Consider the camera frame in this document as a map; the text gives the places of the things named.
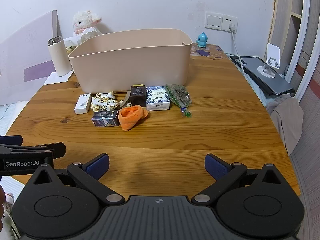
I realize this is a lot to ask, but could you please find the grey clothing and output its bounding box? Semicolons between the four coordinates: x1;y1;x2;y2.
265;94;304;155

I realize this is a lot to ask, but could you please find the white paper napkin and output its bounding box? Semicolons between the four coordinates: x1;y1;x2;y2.
44;70;75;85

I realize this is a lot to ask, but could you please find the white power cable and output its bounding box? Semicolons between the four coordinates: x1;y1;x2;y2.
231;31;248;78

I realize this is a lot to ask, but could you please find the black box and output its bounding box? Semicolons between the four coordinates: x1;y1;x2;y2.
130;85;147;107

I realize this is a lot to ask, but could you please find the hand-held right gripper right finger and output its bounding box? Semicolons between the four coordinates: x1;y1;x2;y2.
190;154;290;205

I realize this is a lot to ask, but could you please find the green dried herb packet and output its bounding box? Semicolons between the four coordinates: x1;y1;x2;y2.
165;84;192;118

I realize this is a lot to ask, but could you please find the floral fabric scrunchie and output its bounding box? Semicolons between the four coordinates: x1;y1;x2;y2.
90;92;122;112

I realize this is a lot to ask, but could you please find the white arched frame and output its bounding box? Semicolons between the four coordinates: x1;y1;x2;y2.
285;0;320;83

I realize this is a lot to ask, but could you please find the white bedding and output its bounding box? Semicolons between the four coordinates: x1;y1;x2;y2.
0;100;30;137

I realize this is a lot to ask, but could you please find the grey laptop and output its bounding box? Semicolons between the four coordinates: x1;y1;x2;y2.
230;55;295;96

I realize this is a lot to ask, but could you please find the beige plastic storage bin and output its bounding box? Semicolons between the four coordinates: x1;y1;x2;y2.
68;28;193;93

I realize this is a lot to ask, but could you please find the floral table mat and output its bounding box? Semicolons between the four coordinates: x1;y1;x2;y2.
190;44;230;60

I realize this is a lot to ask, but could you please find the white and purple board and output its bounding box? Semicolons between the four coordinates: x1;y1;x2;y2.
0;10;59;105

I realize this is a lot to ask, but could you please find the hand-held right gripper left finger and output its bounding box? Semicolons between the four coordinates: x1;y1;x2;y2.
25;153;126;205

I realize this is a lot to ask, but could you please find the tissue box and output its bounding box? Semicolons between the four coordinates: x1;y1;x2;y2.
64;29;100;53

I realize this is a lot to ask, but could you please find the white phone stand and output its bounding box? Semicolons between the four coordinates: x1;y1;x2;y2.
257;43;285;78

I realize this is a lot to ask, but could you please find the beige spoon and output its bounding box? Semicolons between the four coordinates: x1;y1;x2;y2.
122;92;132;108

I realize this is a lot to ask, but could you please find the dark blue box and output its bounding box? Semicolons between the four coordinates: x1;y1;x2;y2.
91;109;120;127

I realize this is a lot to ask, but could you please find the beige shelf cabinet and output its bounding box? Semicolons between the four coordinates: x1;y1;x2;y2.
269;0;304;63

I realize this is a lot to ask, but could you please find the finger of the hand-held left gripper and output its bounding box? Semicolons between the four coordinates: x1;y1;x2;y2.
0;135;23;146
0;142;67;159

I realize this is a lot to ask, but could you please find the small white box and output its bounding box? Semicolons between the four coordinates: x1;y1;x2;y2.
74;94;92;115

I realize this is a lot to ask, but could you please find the blue and white patterned box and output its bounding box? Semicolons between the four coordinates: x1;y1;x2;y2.
146;86;171;111

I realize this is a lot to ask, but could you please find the white wall switch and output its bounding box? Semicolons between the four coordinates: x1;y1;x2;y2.
205;12;223;30

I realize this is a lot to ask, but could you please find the blue toy figure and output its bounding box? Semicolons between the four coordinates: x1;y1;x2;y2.
196;32;208;48

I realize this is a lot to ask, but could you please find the white wall socket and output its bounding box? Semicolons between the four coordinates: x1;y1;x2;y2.
222;14;238;32

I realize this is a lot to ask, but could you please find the orange sock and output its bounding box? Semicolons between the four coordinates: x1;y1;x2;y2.
118;106;149;132

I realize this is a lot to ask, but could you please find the white plush lamb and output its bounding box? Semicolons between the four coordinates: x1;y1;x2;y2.
72;10;102;39

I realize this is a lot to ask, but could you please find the white thermos bottle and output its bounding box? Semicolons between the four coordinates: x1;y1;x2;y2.
48;37;73;77

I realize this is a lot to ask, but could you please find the person's left forearm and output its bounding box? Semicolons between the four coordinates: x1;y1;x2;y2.
0;186;6;230

